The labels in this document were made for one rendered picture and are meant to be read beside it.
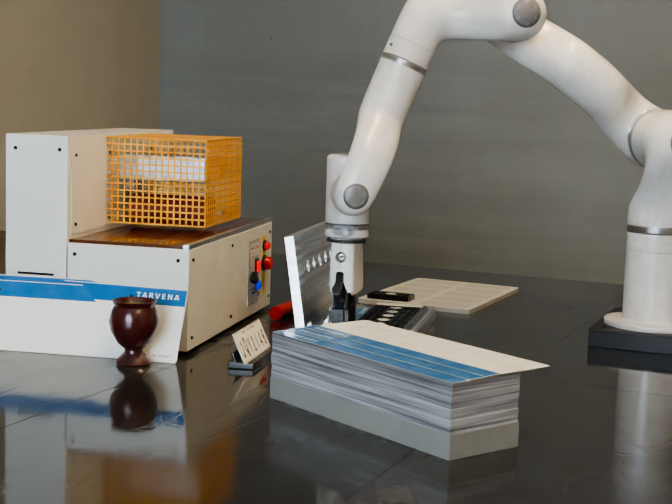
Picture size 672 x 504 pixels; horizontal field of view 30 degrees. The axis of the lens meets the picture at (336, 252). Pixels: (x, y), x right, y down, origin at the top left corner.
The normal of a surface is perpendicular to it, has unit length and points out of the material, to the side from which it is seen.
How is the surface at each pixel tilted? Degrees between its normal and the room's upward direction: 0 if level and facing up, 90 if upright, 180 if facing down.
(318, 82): 90
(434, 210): 90
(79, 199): 90
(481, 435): 90
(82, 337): 63
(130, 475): 0
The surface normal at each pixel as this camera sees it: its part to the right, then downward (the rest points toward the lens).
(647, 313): -0.40, 0.11
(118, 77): 0.92, 0.08
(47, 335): -0.14, -0.35
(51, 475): 0.04, -0.99
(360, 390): -0.78, 0.05
